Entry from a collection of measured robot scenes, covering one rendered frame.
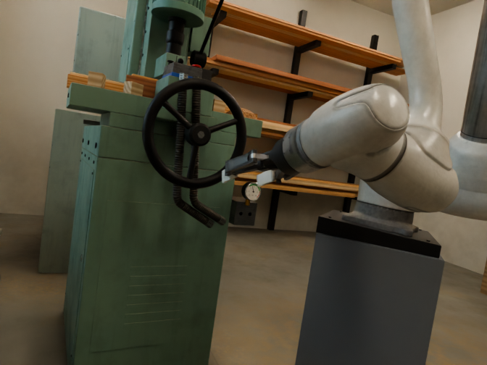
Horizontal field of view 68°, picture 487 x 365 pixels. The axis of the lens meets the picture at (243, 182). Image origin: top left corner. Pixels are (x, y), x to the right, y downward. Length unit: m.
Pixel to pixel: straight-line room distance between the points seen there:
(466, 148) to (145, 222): 0.87
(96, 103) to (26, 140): 2.54
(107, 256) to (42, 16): 2.83
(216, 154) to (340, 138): 0.70
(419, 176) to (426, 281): 0.40
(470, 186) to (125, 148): 0.89
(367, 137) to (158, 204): 0.76
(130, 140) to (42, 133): 2.52
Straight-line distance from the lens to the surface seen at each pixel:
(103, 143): 1.10
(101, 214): 1.12
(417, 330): 1.02
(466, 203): 1.00
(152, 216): 1.15
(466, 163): 0.97
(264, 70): 3.43
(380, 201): 1.02
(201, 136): 0.96
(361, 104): 0.53
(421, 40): 0.75
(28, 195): 3.65
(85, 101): 1.10
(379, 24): 5.00
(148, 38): 1.42
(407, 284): 0.98
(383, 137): 0.54
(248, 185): 1.18
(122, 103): 1.11
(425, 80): 0.74
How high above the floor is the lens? 0.77
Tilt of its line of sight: 4 degrees down
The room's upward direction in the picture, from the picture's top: 8 degrees clockwise
